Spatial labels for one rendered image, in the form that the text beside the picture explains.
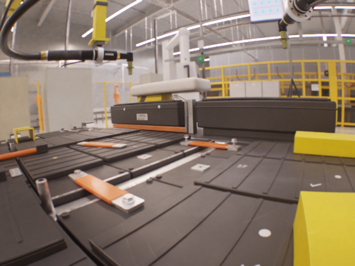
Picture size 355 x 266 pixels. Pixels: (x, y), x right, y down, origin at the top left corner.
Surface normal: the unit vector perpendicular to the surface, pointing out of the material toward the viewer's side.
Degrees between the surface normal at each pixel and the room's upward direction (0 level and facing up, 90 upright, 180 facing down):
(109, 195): 0
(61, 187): 0
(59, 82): 90
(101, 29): 90
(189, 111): 90
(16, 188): 0
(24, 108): 90
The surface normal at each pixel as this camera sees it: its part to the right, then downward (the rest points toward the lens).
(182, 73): -0.22, 0.16
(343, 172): -0.04, -0.99
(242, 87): -0.61, 0.15
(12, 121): 0.79, 0.06
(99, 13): 0.62, 0.09
